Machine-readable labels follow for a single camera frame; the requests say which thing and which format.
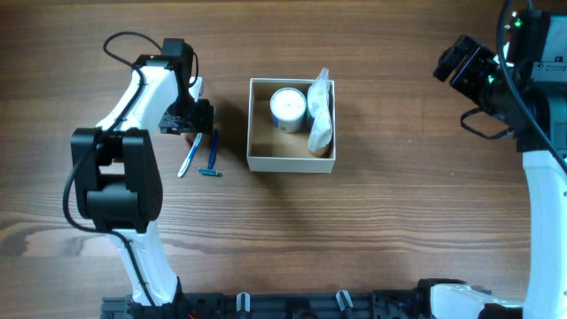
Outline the blue white toothbrush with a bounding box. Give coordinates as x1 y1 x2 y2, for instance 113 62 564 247
177 133 203 178

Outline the blue disposable razor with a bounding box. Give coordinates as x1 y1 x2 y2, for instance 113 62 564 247
198 128 221 177

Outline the cotton swab round container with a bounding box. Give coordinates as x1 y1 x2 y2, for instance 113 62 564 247
269 87 307 133

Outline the blue foam soap pump bottle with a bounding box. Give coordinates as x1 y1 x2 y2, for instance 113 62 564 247
306 67 330 129

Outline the white bamboo print lotion tube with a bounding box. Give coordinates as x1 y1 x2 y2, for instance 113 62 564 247
307 108 333 157

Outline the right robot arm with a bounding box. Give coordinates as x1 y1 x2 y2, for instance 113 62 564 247
418 2 566 318

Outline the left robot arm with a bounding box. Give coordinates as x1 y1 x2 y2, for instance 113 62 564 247
63 38 214 318

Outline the white cardboard box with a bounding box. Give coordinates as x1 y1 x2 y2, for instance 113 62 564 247
246 78 337 174

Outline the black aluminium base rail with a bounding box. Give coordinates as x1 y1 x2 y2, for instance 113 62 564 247
100 288 431 319

